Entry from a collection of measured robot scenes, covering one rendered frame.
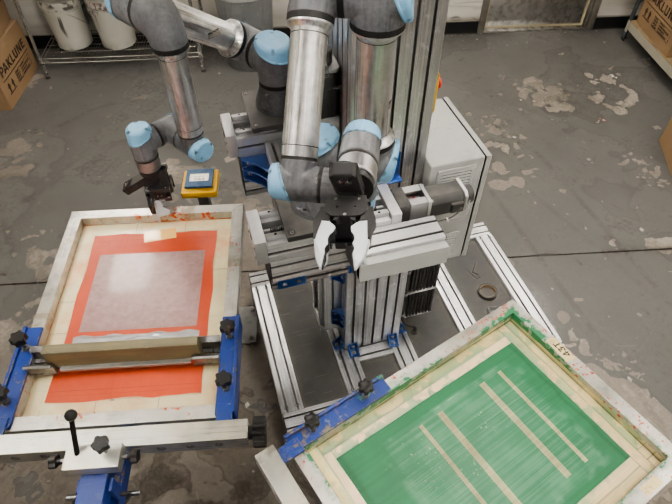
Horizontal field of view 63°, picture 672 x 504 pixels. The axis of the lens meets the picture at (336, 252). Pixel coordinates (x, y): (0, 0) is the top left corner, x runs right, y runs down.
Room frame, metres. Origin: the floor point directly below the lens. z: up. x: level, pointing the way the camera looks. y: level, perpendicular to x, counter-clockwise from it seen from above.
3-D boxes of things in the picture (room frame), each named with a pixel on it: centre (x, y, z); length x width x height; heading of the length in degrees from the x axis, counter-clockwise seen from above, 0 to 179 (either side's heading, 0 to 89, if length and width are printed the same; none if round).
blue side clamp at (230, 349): (0.77, 0.29, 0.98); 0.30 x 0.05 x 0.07; 4
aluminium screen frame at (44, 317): (0.99, 0.59, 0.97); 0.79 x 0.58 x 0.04; 4
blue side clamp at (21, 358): (0.73, 0.85, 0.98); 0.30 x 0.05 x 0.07; 4
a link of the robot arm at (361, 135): (0.85, -0.05, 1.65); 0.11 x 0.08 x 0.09; 172
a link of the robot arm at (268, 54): (1.60, 0.20, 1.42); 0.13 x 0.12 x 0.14; 47
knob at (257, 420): (0.57, 0.20, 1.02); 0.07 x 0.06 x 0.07; 4
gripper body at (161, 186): (1.37, 0.58, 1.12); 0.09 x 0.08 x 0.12; 94
